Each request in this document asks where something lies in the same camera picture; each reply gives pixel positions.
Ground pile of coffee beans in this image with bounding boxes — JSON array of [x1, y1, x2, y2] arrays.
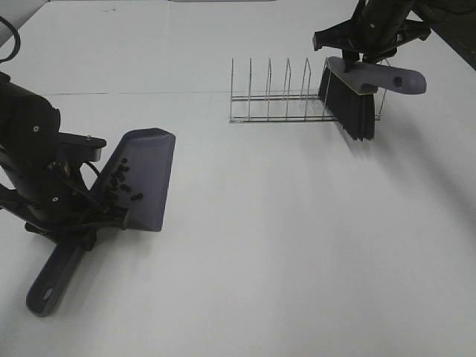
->
[[103, 158, 144, 203]]

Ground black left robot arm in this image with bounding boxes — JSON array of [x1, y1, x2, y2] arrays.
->
[[1, 74, 127, 250]]

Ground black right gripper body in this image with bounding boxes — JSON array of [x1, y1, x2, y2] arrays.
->
[[312, 19, 431, 64]]

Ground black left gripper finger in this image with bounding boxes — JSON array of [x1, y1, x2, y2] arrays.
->
[[80, 232, 97, 251]]

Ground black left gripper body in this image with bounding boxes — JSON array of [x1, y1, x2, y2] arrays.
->
[[25, 160, 129, 242]]

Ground grey plastic dustpan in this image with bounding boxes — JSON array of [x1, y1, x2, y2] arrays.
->
[[26, 128, 176, 317]]

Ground grey hand brush black bristles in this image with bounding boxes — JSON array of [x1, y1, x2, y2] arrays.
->
[[318, 57, 427, 141]]

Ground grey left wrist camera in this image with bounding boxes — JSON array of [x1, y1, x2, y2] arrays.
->
[[59, 132, 107, 163]]

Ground metal wire dish rack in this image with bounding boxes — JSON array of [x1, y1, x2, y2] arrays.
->
[[227, 55, 391, 125]]

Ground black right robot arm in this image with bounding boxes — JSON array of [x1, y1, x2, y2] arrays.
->
[[312, 0, 475, 65]]

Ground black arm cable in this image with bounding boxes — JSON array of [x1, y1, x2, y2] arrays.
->
[[0, 14, 22, 64]]

